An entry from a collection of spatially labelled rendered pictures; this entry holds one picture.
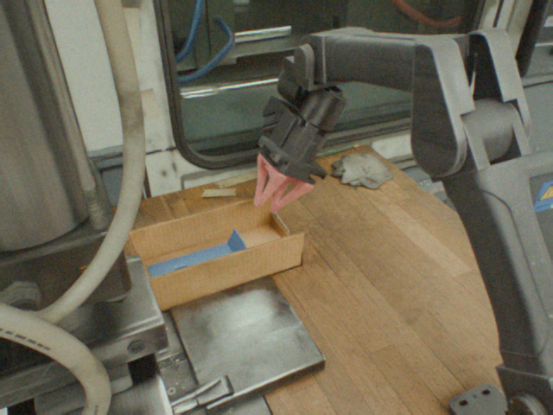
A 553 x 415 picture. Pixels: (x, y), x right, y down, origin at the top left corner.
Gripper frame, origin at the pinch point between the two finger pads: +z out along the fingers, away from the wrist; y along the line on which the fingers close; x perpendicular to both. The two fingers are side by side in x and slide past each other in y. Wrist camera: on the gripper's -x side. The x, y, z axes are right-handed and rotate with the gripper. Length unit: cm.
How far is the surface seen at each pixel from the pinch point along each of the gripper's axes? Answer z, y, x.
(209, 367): 15.9, 9.3, 18.9
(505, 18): -49, -55, -29
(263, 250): 5.1, 0.6, 5.8
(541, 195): -19, -113, -26
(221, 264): 8.8, 6.2, 5.9
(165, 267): 16.6, 9.5, -2.2
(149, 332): -1.7, 28.9, 33.3
